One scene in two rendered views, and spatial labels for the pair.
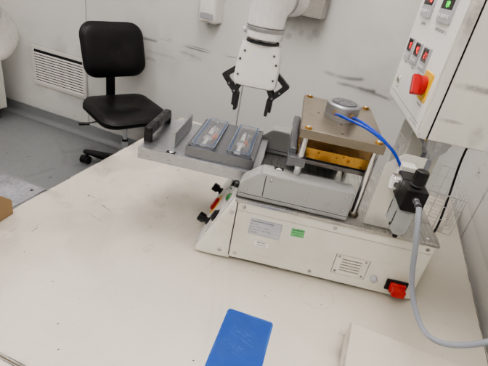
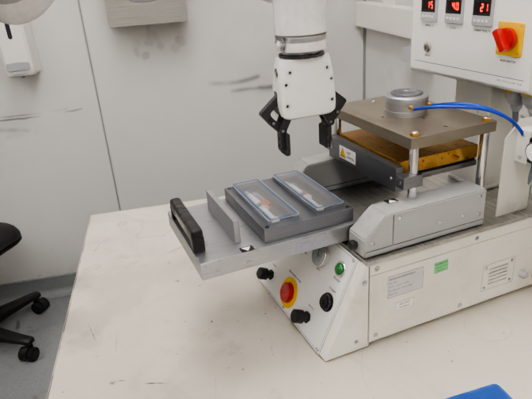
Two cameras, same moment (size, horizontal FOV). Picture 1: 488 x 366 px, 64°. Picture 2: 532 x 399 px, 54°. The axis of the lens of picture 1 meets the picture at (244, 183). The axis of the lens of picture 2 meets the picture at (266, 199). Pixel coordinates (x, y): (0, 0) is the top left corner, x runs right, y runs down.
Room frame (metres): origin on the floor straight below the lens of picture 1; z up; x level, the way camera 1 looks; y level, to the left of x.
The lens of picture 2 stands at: (0.16, 0.46, 1.38)
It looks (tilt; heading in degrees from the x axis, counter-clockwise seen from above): 24 degrees down; 335
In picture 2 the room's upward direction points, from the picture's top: 4 degrees counter-clockwise
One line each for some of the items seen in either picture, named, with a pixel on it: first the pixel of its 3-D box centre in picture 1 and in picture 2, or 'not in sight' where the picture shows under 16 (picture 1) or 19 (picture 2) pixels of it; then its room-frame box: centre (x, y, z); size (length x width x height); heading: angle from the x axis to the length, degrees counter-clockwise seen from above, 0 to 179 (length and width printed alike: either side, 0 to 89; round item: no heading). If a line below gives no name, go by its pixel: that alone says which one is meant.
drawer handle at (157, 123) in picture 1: (158, 124); (186, 223); (0.94, 0.25, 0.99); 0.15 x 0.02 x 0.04; 176
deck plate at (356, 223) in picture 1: (332, 186); (416, 196); (0.91, -0.23, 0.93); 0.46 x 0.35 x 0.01; 86
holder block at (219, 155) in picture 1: (226, 142); (285, 203); (0.93, 0.06, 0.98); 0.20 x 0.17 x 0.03; 176
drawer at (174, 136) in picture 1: (208, 142); (261, 214); (0.93, 0.11, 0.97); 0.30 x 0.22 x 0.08; 86
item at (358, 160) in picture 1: (335, 135); (407, 135); (0.90, -0.19, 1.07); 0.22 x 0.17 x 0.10; 176
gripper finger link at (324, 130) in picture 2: (273, 102); (330, 127); (0.92, -0.03, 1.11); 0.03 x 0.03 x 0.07; 85
